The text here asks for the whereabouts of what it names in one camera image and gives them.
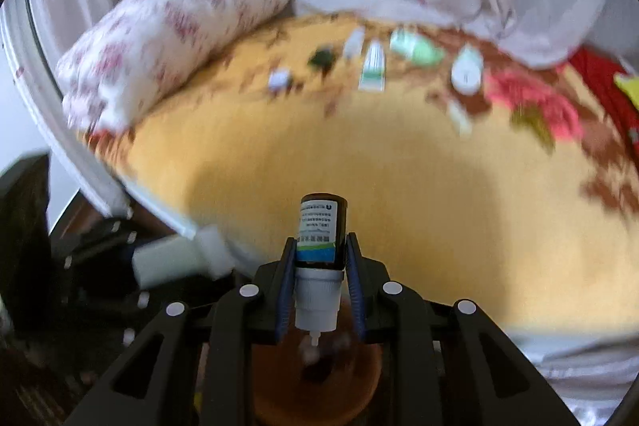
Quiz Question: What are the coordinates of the floral pillow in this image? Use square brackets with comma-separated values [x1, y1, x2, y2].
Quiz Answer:
[56, 0, 296, 135]

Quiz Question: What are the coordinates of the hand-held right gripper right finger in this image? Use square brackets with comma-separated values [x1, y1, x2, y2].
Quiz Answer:
[344, 231, 581, 426]

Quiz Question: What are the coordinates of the white plastic bottle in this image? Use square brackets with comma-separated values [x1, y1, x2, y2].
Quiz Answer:
[131, 225, 236, 288]

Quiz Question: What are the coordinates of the small white purple box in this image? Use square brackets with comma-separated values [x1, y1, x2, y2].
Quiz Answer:
[268, 69, 292, 92]

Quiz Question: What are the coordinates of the yellow green cloth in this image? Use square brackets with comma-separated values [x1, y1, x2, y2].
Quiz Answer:
[613, 73, 639, 111]

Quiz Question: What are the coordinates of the white oval bottle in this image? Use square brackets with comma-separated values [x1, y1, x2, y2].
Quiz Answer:
[450, 46, 485, 96]

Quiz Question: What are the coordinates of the small white tube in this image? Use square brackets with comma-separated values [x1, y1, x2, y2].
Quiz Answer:
[342, 28, 366, 60]

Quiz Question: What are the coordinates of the small white stick packet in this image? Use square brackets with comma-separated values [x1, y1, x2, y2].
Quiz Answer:
[447, 101, 473, 136]

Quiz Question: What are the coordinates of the green white toothpaste tube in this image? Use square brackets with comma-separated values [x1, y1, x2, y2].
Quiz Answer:
[358, 40, 387, 92]

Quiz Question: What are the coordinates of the dark spray bottle white cap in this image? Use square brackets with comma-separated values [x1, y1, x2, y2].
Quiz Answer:
[294, 193, 349, 348]

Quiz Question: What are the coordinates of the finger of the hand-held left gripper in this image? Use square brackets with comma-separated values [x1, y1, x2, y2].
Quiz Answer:
[49, 219, 139, 274]
[70, 289, 153, 347]

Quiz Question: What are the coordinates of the green white bottle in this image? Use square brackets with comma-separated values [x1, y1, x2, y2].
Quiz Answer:
[389, 30, 446, 67]

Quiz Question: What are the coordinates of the yellow floral blanket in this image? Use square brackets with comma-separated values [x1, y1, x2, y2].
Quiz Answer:
[80, 14, 639, 333]

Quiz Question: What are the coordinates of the white bed sheet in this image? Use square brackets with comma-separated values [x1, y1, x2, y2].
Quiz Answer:
[504, 321, 639, 426]

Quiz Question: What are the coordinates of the brown round bin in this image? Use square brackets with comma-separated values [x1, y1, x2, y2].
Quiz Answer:
[250, 301, 386, 426]

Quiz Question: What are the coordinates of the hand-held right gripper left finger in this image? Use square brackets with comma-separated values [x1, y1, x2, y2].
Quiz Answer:
[65, 234, 300, 426]

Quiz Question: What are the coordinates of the dark green wrapper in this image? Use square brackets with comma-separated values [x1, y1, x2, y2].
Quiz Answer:
[307, 48, 336, 76]

